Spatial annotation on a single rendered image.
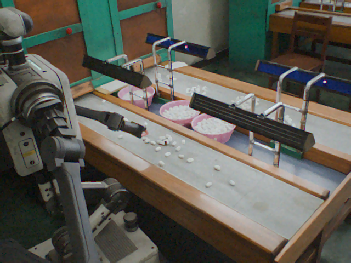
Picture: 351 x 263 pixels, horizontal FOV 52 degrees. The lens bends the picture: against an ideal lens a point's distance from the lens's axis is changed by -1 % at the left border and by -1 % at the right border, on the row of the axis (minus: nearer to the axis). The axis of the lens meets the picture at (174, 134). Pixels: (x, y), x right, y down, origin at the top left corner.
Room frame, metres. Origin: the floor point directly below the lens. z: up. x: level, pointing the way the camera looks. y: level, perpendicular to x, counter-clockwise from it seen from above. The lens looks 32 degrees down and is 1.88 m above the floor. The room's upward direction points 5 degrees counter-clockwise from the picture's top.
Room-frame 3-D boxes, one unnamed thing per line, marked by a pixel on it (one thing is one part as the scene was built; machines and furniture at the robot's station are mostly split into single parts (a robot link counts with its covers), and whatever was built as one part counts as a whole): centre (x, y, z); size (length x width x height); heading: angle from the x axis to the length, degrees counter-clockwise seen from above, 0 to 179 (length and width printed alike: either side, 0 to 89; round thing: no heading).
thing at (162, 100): (2.44, -0.02, 0.90); 0.20 x 0.19 x 0.45; 43
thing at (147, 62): (2.86, 0.18, 0.83); 0.30 x 0.06 x 0.07; 133
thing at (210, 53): (2.49, -0.07, 1.08); 0.62 x 0.08 x 0.07; 43
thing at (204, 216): (1.61, 0.24, 0.67); 1.81 x 0.12 x 0.19; 43
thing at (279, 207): (1.75, 0.09, 0.73); 1.81 x 0.30 x 0.02; 43
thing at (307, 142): (1.40, -0.32, 1.08); 0.62 x 0.08 x 0.07; 43
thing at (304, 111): (1.72, -0.68, 0.90); 0.20 x 0.19 x 0.45; 43
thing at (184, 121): (2.11, -0.05, 0.72); 0.27 x 0.27 x 0.10
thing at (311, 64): (3.56, -1.33, 0.45); 0.44 x 0.43 x 0.91; 39
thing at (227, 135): (1.90, -0.24, 0.72); 0.27 x 0.27 x 0.10
